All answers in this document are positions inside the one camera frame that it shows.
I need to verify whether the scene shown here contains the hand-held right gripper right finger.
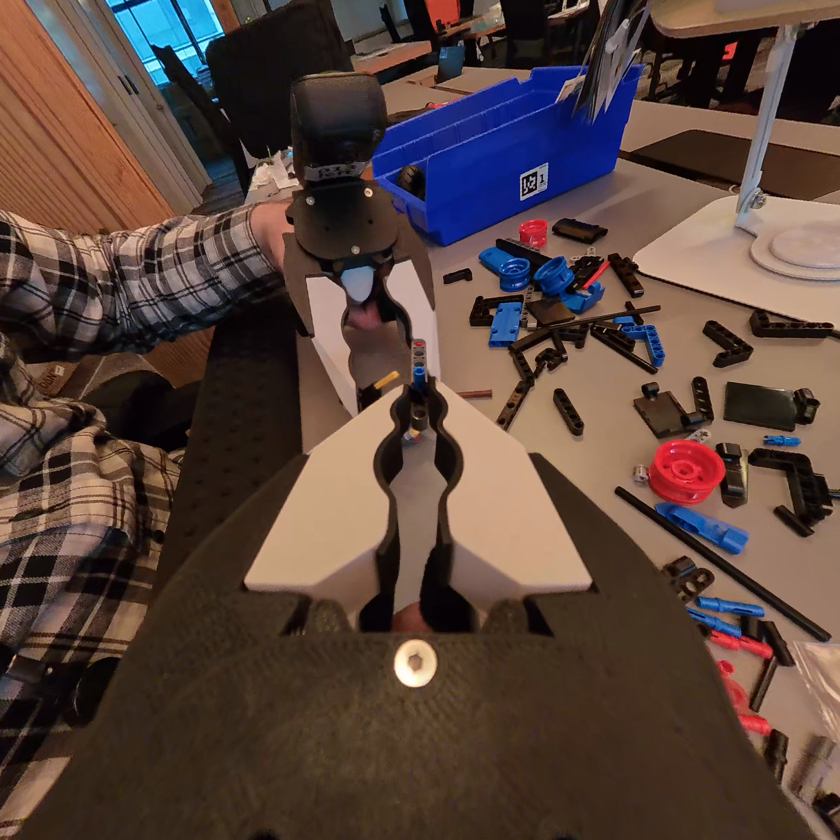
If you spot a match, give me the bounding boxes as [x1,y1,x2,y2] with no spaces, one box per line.
[419,382,595,632]

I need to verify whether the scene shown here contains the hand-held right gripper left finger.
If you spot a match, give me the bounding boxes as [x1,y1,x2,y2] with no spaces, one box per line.
[243,386,403,632]

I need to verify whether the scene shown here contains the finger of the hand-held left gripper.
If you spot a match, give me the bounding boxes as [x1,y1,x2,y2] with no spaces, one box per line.
[379,260,441,389]
[304,274,362,419]

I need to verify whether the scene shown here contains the toy brick assembly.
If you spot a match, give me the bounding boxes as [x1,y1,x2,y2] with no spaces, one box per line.
[356,338,439,448]

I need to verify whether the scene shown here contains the instruction booklet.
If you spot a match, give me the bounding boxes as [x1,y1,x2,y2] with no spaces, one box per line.
[558,0,652,124]

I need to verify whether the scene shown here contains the person's left forearm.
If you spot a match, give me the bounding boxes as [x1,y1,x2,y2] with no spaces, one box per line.
[0,203,284,368]

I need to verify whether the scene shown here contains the grey desk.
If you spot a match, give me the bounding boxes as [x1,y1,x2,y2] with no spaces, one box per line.
[243,62,840,808]

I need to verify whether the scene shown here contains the person's left hand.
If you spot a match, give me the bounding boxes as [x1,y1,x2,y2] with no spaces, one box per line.
[251,199,294,271]

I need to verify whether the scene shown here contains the blue flat toy panel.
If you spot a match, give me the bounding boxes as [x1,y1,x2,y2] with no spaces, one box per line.
[487,302,526,349]

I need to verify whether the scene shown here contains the black dotted floor mat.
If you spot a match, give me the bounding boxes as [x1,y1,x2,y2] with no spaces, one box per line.
[154,289,308,592]

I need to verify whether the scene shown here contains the black short toy beam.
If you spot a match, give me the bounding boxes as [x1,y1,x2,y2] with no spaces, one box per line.
[553,388,586,437]

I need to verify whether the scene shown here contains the long black toy beam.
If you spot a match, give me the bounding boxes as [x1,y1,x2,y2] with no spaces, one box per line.
[495,379,536,432]

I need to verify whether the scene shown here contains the blue curved toy panel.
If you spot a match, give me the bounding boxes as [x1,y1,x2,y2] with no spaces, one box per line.
[561,283,607,315]

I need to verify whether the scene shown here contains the black office chair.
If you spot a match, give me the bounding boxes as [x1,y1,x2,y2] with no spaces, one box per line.
[205,0,358,198]

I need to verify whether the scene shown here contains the blue storage bin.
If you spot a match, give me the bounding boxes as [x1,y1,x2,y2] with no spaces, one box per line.
[371,64,645,248]

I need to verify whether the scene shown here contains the black toy connector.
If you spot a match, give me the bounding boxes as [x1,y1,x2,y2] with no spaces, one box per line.
[661,555,716,605]

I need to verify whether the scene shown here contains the blue tapered toy piece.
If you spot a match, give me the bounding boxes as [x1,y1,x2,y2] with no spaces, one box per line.
[655,502,750,556]

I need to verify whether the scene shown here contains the black curved toy panel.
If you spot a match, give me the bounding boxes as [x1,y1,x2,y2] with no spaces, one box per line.
[551,218,610,245]

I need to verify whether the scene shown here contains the black hinged toy panel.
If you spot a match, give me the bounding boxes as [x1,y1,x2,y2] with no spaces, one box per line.
[723,381,823,425]
[633,382,706,439]

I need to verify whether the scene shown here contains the long black toy axle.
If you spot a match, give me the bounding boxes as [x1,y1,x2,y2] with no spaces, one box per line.
[613,486,833,644]

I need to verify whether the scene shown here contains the pile of small toy pieces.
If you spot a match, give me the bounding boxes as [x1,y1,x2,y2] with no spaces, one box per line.
[686,594,840,828]

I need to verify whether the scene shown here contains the person's plaid shirt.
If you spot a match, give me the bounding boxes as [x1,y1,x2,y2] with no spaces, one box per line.
[0,328,188,828]

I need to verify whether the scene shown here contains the black angled toy beam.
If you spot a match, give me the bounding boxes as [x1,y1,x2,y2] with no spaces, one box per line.
[748,308,836,341]
[702,319,756,368]

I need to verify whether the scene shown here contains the white book stand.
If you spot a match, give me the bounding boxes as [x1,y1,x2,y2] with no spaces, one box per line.
[632,0,840,324]

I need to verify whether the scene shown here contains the clear plastic bag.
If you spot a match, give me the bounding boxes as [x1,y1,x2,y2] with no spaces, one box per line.
[791,640,840,729]

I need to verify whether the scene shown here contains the black toy bracket frame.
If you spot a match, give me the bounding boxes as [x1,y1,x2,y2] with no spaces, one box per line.
[748,448,836,538]

